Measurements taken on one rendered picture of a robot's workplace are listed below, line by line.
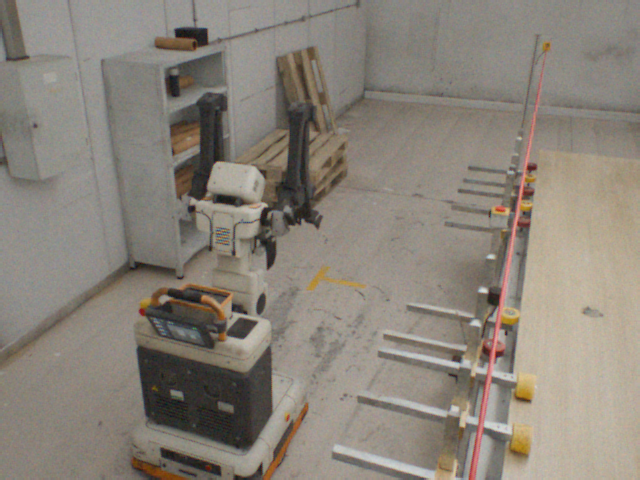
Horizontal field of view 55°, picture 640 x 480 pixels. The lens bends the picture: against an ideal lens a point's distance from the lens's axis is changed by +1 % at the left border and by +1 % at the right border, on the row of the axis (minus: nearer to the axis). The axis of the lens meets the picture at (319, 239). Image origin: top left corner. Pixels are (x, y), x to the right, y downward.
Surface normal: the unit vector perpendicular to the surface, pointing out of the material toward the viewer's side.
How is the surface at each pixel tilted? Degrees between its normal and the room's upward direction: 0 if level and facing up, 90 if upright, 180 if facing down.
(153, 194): 90
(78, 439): 0
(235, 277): 82
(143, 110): 90
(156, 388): 90
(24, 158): 90
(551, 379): 0
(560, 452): 0
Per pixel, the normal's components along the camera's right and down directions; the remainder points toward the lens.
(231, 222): -0.35, 0.27
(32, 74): 0.94, 0.16
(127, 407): 0.01, -0.90
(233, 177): -0.25, -0.31
